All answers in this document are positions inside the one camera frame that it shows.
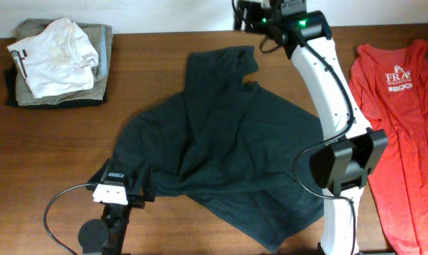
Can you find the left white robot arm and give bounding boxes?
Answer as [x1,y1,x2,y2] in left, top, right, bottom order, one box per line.
[78,159,156,255]

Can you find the khaki folded garment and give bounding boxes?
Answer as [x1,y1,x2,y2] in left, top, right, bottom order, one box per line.
[10,18,113,107]

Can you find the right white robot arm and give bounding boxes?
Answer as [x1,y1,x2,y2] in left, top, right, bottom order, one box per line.
[231,1,388,254]

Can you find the dark green t-shirt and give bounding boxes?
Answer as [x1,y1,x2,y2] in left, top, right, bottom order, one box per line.
[111,46,323,251]

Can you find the red printed t-shirt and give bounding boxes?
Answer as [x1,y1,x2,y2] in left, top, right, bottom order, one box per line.
[349,39,428,254]

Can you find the black folded garment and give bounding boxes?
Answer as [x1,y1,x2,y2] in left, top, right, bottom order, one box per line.
[4,65,107,109]

